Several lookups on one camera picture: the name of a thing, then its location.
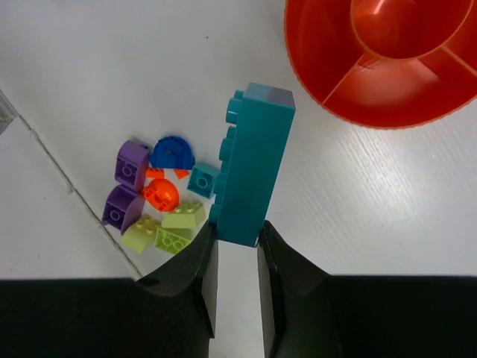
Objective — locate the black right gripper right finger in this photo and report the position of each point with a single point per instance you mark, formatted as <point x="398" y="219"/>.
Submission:
<point x="307" y="312"/>

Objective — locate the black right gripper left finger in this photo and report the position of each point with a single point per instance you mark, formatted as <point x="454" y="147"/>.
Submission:
<point x="167" y="313"/>

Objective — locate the bright green lego brick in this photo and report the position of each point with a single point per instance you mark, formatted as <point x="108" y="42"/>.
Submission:
<point x="173" y="241"/>

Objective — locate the purple curved lego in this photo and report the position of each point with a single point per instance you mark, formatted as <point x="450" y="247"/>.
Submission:
<point x="122" y="208"/>
<point x="131" y="165"/>

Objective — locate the small teal square lego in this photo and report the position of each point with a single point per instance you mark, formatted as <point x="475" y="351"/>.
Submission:
<point x="202" y="179"/>

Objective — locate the long teal lego brick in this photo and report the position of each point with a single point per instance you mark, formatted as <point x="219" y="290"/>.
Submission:
<point x="260" y="120"/>

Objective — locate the light green sloped lego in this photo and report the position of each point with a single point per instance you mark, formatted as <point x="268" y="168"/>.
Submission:
<point x="141" y="234"/>

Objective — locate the light green curved lego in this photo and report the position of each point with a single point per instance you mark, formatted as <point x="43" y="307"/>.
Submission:
<point x="187" y="215"/>

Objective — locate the orange round lego piece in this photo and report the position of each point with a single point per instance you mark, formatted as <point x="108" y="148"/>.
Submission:
<point x="162" y="195"/>

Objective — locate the tiny orange lego tile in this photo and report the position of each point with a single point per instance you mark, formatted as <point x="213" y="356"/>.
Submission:
<point x="181" y="173"/>

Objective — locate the small orange lego plate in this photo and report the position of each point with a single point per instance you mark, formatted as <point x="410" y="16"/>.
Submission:
<point x="154" y="173"/>

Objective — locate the blue half-round lego piece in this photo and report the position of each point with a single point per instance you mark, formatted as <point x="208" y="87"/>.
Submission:
<point x="172" y="152"/>

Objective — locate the orange round divided container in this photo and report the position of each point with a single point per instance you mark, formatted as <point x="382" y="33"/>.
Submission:
<point x="384" y="64"/>

